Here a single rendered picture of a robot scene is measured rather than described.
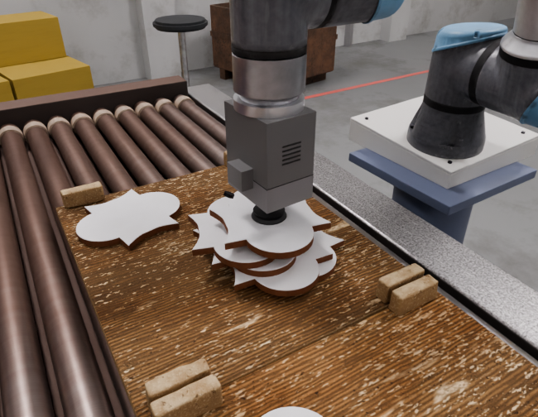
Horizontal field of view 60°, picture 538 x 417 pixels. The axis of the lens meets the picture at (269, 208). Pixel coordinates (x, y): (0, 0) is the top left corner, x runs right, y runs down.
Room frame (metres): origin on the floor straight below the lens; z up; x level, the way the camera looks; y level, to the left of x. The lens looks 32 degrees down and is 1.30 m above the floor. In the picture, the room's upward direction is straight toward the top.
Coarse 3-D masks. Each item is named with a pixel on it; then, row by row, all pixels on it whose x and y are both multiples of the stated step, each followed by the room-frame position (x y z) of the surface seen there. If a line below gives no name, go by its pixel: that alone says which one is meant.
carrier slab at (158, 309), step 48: (144, 192) 0.64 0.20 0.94; (192, 192) 0.64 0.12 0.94; (144, 240) 0.51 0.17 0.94; (192, 240) 0.51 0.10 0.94; (96, 288) 0.41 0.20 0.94; (144, 288) 0.41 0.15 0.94; (192, 288) 0.41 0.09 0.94; (336, 288) 0.41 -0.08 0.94; (144, 336) 0.34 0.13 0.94; (192, 336) 0.34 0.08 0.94; (240, 336) 0.34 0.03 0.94; (288, 336) 0.34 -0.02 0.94; (144, 384) 0.28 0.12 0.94
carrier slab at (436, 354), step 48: (336, 336) 0.34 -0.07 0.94; (384, 336) 0.34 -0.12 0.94; (432, 336) 0.34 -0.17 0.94; (480, 336) 0.34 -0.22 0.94; (240, 384) 0.28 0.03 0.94; (288, 384) 0.28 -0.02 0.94; (336, 384) 0.28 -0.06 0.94; (384, 384) 0.28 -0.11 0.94; (432, 384) 0.28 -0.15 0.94; (480, 384) 0.28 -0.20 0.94; (528, 384) 0.28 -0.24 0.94
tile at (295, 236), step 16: (224, 208) 0.49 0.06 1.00; (240, 208) 0.49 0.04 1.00; (288, 208) 0.49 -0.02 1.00; (304, 208) 0.49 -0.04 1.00; (224, 224) 0.46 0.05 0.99; (240, 224) 0.46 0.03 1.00; (256, 224) 0.46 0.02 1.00; (288, 224) 0.46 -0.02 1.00; (304, 224) 0.46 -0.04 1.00; (320, 224) 0.46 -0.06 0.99; (240, 240) 0.43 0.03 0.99; (256, 240) 0.42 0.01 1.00; (272, 240) 0.42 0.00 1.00; (288, 240) 0.42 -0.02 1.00; (304, 240) 0.42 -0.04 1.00; (272, 256) 0.40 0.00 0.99; (288, 256) 0.40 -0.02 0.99
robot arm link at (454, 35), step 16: (448, 32) 0.85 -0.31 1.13; (464, 32) 0.83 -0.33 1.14; (480, 32) 0.82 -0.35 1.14; (496, 32) 0.82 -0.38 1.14; (448, 48) 0.84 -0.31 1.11; (464, 48) 0.82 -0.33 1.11; (480, 48) 0.81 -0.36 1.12; (432, 64) 0.87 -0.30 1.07; (448, 64) 0.83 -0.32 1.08; (464, 64) 0.81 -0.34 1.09; (480, 64) 0.79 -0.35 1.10; (432, 80) 0.86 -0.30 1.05; (448, 80) 0.83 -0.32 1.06; (464, 80) 0.80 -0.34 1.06; (432, 96) 0.85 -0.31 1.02; (448, 96) 0.83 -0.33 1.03; (464, 96) 0.81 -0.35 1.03
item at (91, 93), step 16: (144, 80) 1.19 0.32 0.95; (160, 80) 1.19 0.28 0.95; (176, 80) 1.19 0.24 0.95; (48, 96) 1.06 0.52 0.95; (64, 96) 1.06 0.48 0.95; (80, 96) 1.06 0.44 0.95; (96, 96) 1.07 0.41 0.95; (112, 96) 1.09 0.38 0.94; (128, 96) 1.11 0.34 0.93; (144, 96) 1.13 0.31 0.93; (160, 96) 1.15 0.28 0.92; (0, 112) 0.97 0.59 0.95; (16, 112) 0.99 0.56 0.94; (32, 112) 1.00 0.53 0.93; (48, 112) 1.02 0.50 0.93; (64, 112) 1.03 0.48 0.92; (112, 112) 1.09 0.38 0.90
